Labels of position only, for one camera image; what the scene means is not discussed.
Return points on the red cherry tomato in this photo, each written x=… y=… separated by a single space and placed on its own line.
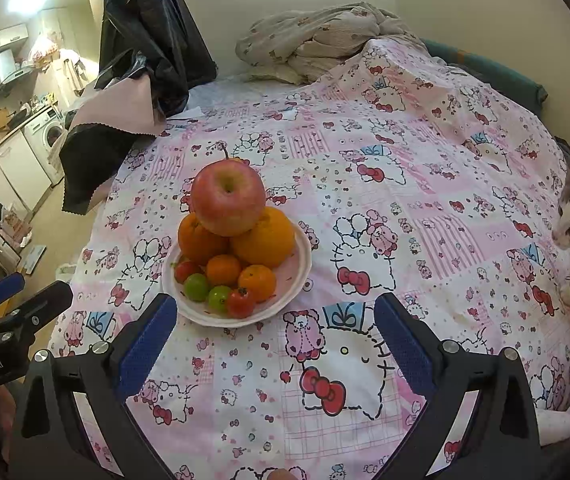
x=184 y=271
x=241 y=304

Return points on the white plate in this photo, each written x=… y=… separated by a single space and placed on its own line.
x=290 y=280

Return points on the red apple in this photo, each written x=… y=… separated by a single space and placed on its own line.
x=227 y=195

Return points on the teal padded bed edge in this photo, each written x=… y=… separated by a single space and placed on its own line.
x=495 y=72

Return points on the large bumpy orange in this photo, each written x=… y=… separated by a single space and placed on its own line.
x=267 y=240

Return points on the small tangerine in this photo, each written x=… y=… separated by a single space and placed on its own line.
x=257 y=282
x=224 y=269

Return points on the white kitchen cabinet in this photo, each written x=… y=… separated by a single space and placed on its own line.
x=10 y=170

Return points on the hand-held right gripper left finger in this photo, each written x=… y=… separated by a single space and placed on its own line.
x=145 y=350

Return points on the green cherry tomato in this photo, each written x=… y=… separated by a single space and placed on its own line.
x=217 y=299
x=197 y=287

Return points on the flat rectangular pad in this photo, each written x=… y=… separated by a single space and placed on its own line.
x=32 y=258

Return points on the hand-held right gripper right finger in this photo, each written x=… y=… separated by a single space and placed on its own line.
x=405 y=350

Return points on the white washing machine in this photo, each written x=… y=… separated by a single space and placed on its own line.
x=47 y=135

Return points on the crumpled beige printed blanket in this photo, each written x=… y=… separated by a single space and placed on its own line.
x=315 y=40

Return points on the black shiny plastic sheet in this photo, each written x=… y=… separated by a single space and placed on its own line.
x=155 y=25

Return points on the black cloth with zigzag edge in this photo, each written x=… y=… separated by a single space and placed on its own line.
x=90 y=165

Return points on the white plastic bag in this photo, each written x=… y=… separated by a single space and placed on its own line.
x=67 y=270

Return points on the white paper sheet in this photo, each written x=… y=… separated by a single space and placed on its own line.
x=187 y=112

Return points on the pink printed bedsheet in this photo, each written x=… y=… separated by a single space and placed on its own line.
x=390 y=210

